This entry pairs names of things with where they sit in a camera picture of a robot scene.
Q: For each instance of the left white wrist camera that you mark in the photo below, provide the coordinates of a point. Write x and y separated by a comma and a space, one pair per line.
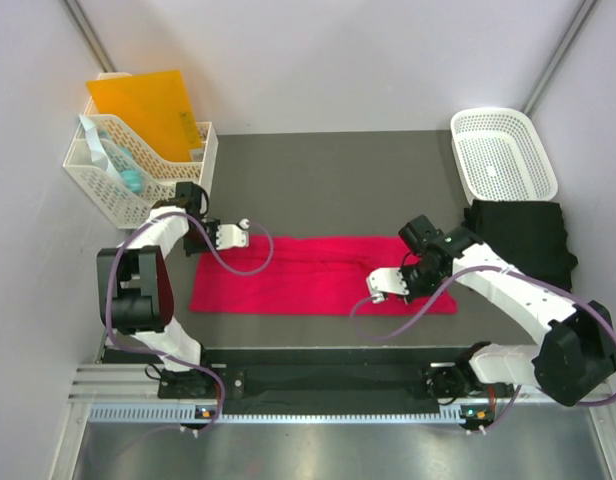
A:
229, 236

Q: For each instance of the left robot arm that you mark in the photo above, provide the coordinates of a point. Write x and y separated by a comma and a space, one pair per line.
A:
136, 299

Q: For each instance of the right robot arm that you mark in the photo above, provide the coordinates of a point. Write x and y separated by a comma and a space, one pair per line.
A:
574, 348

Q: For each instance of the orange plastic folder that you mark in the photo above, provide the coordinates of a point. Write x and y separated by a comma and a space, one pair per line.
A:
156, 107

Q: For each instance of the teal object in organizer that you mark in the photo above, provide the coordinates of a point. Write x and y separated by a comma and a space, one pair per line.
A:
130, 178

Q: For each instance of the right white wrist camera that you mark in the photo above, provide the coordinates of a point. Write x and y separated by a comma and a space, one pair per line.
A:
384, 282

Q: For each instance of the black folded t shirt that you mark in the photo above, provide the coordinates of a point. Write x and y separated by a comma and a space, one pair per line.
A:
528, 234

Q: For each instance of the red t shirt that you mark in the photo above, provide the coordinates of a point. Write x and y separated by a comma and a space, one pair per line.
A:
323, 276

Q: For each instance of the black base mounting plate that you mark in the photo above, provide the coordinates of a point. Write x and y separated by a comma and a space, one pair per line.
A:
319, 378

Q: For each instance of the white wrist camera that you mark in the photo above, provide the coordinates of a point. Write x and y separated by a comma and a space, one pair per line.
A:
229, 236
384, 282

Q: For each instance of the white file organizer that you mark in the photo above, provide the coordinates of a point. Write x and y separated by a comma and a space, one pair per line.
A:
127, 150

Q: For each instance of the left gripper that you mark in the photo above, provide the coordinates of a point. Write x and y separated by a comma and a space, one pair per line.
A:
190, 249

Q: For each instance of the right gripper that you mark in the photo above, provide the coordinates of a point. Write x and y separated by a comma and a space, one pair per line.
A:
415, 294

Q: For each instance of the aluminium frame rail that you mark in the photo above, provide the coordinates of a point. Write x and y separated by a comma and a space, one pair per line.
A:
134, 383

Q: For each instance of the grey slotted cable duct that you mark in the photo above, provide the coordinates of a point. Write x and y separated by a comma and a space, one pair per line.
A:
191, 413

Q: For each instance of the white plastic basket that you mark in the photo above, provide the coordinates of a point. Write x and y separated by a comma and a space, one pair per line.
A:
500, 157

